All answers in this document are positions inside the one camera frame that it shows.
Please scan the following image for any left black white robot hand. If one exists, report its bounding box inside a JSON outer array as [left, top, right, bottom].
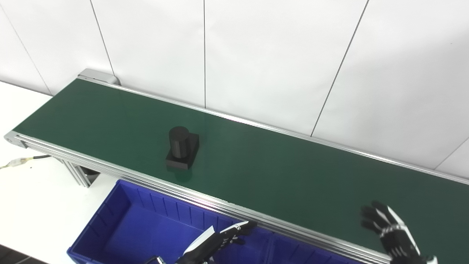
[[176, 221, 257, 264]]

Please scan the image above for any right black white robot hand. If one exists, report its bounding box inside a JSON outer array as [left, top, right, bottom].
[[360, 201, 438, 264]]

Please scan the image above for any black block with cylinder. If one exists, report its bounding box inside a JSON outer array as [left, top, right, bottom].
[[166, 126, 200, 170]]

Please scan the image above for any blue plastic bin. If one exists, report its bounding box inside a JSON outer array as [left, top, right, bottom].
[[267, 234, 367, 264], [67, 179, 273, 264]]

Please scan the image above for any green conveyor belt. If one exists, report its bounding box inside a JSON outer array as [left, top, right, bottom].
[[4, 69, 469, 264]]

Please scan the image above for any aluminium conveyor support leg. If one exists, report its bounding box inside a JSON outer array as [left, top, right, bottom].
[[55, 158, 100, 188]]

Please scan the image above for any grey conveyor end housing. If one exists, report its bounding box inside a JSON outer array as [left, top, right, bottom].
[[78, 69, 121, 86]]

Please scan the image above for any floor cable with pale connector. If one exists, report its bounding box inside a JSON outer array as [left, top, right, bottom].
[[0, 154, 51, 169]]

